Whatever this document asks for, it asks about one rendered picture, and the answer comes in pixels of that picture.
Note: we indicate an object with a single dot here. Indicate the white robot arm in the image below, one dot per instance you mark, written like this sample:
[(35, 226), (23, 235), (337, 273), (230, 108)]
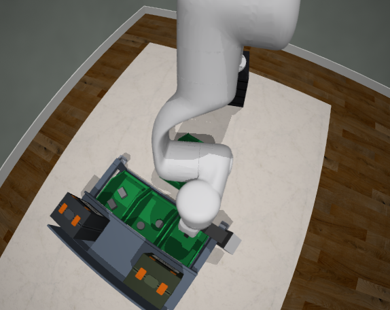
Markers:
[(211, 35)]

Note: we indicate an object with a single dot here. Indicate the grey shelf rack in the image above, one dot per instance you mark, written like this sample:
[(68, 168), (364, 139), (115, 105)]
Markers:
[(118, 248)]

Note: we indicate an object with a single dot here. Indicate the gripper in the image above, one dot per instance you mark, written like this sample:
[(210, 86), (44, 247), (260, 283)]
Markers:
[(188, 232)]

